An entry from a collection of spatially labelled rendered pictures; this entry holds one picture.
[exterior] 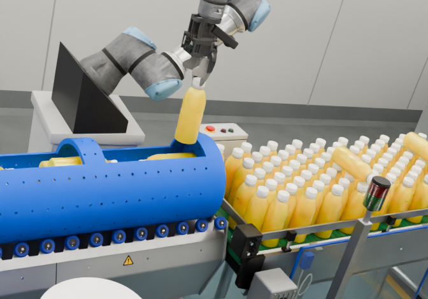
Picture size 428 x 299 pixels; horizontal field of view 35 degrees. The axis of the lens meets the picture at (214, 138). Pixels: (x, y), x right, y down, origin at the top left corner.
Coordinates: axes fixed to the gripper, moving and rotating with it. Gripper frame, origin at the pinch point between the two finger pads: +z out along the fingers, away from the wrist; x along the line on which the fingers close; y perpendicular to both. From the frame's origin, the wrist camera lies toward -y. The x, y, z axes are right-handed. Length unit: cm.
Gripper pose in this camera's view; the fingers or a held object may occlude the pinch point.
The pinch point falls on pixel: (199, 79)
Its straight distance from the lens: 203.6
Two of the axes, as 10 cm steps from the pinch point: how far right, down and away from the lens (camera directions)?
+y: -8.3, 0.4, -5.6
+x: 5.0, 4.8, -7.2
